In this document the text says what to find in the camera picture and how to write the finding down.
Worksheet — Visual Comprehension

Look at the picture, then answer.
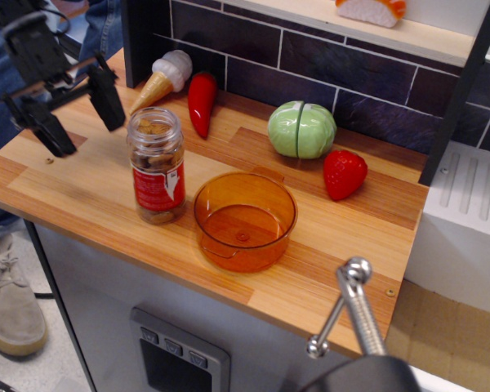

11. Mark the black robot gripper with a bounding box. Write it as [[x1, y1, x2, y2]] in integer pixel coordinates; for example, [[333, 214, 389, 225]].
[[2, 11, 126, 158]]

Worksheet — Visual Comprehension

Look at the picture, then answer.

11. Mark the clear almond jar red label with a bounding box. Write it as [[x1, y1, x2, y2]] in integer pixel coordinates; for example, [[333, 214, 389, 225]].
[[127, 107, 186, 225]]

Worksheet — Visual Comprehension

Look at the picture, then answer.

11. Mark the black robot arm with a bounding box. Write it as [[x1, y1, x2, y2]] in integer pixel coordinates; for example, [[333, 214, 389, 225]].
[[0, 1, 126, 157]]

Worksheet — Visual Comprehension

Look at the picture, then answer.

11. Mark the orange transparent plastic pot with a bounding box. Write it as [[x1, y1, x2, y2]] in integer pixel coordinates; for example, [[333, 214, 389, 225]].
[[194, 167, 298, 274]]

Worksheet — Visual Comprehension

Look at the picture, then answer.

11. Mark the blue jeans leg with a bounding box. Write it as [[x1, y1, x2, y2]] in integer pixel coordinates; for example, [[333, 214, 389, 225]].
[[0, 0, 123, 239]]

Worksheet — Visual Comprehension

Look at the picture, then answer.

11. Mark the toy ice cream cone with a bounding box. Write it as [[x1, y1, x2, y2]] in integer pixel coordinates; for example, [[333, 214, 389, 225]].
[[129, 50, 193, 115]]

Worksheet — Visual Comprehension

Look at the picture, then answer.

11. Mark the red toy chili pepper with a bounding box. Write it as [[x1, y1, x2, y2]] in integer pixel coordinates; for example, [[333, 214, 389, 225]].
[[188, 72, 218, 139]]

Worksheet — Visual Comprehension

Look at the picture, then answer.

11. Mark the beige suede shoe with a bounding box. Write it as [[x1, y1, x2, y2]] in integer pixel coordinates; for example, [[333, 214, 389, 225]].
[[0, 234, 47, 357]]

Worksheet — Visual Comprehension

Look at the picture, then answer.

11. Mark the green toy cabbage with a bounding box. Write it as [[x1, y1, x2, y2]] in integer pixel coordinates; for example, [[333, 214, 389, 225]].
[[268, 100, 337, 159]]

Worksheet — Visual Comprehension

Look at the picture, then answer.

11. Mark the grey control panel with buttons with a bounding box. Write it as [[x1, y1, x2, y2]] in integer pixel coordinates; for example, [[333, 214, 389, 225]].
[[130, 307, 231, 392]]

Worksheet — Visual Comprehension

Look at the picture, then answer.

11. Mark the red toy strawberry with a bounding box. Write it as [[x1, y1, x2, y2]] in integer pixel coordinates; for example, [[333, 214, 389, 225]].
[[323, 149, 368, 201]]

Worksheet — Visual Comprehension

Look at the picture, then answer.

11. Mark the toy salmon sushi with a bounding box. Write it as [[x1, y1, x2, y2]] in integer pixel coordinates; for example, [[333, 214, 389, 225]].
[[335, 0, 407, 28]]

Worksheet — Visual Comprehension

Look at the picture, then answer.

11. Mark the light wooden shelf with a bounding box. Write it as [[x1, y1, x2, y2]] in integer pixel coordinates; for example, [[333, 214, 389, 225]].
[[224, 0, 474, 67]]

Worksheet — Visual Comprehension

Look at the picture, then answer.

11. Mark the white ribbed sink unit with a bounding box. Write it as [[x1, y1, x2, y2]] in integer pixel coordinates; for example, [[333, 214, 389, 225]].
[[405, 142, 490, 312]]

